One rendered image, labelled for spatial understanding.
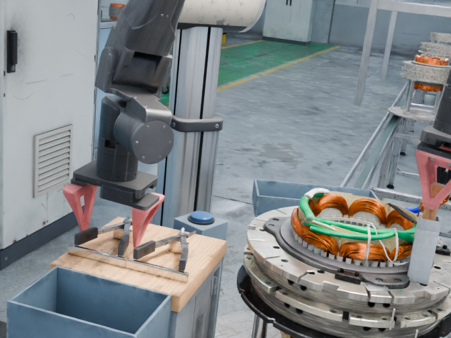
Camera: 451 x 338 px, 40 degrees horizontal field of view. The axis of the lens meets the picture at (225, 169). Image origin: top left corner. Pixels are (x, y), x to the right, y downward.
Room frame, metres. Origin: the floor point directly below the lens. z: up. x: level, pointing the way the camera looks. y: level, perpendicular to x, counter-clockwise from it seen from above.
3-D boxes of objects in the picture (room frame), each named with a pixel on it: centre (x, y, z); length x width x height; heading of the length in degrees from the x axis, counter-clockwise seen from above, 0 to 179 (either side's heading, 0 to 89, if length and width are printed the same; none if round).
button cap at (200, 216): (1.05, 0.03, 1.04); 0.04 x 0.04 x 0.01
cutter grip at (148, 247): (0.79, 0.10, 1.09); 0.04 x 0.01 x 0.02; 149
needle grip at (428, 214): (0.77, -0.27, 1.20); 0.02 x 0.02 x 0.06
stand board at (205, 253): (0.83, 0.10, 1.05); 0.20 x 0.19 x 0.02; 164
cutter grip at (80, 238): (0.81, 0.19, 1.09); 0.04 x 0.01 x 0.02; 149
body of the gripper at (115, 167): (0.82, 0.15, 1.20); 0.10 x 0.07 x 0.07; 75
